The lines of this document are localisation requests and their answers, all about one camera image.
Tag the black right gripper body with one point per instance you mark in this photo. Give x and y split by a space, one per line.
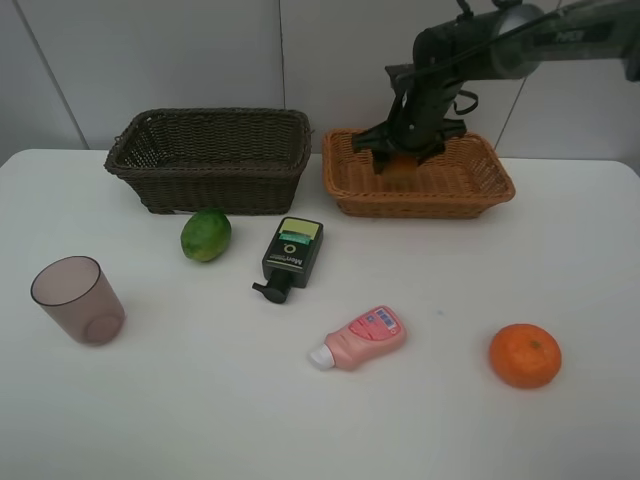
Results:
417 118

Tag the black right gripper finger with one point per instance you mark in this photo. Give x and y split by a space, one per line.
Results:
383 162
429 152

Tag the red yellow peach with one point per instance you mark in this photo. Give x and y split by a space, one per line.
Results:
400 169

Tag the black pump bottle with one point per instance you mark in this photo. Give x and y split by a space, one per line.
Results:
290 258

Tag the pink lotion bottle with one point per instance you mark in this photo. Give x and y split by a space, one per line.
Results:
373 334

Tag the orange mandarin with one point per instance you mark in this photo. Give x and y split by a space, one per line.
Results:
525 356

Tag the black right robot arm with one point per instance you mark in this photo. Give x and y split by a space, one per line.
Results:
506 44

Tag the light orange wicker basket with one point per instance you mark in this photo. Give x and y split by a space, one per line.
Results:
461 183

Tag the dark brown wicker basket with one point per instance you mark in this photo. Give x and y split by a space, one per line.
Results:
243 161

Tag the green lime fruit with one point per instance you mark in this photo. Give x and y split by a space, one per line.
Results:
206 235

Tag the translucent purple plastic cup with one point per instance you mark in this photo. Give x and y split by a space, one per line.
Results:
76 294

